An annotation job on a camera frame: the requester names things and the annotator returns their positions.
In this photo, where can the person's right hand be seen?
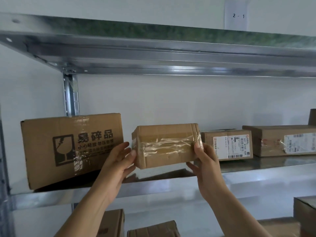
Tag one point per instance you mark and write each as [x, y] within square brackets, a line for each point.
[209, 175]

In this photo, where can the person's left hand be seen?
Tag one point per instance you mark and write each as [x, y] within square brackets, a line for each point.
[113, 172]

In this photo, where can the box labelled 507 N705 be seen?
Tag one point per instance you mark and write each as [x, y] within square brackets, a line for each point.
[207, 145]

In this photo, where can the small tape-wrapped cardboard box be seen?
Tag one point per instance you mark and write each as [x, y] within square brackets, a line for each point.
[163, 135]

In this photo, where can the boxes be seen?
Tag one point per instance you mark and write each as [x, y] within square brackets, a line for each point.
[153, 230]

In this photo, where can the long box red print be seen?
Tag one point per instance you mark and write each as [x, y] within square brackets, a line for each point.
[271, 140]

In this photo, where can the cardboard box with glass symbol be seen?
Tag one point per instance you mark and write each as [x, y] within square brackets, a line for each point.
[39, 150]

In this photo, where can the tape-wrapped cubic cardboard box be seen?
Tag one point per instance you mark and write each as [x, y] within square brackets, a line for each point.
[312, 117]

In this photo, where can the metal shelving rack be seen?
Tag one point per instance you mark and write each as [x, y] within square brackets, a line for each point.
[148, 51]

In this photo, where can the person's right forearm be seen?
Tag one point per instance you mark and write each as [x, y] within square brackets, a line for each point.
[237, 217]

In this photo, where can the person's left forearm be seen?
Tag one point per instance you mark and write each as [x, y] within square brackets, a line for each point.
[84, 217]

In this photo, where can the white paper wall sign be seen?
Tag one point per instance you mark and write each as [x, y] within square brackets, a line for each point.
[235, 22]

